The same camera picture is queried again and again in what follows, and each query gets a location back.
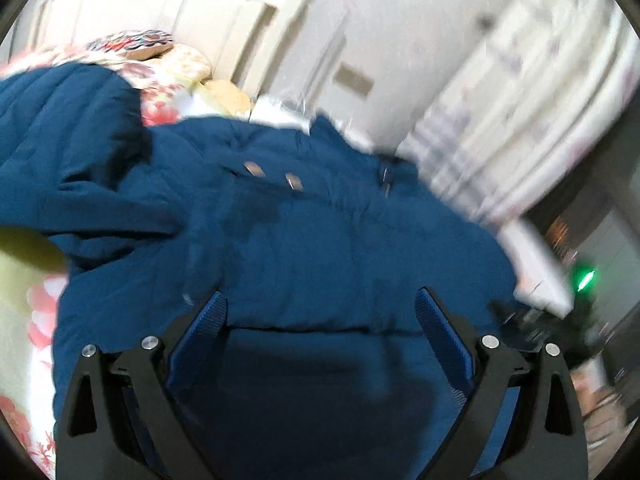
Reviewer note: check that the yellow pillow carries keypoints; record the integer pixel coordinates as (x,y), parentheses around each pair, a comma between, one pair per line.
(227,95)

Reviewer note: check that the floral bed sheet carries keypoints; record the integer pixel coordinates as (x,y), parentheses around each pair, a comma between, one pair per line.
(37,320)

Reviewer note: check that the blue padded jacket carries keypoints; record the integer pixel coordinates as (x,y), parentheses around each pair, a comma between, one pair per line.
(300,240)

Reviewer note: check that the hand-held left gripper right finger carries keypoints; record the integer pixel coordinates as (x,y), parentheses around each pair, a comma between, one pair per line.
(442,330)

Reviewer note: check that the white plastic bag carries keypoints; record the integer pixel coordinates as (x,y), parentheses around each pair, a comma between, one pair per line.
(282,110)

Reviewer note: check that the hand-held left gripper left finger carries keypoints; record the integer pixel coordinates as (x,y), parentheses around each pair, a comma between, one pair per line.
(201,330)

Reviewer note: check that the patterned pillow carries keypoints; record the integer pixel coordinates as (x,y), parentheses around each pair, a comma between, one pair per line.
(132,42)

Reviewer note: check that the wall socket plate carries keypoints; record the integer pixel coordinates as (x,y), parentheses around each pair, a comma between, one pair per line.
(353,80)

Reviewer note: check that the white printed curtain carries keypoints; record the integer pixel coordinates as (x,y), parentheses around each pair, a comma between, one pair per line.
(525,110)

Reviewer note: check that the pink floral pillow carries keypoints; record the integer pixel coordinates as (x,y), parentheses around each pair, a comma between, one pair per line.
(186,62)

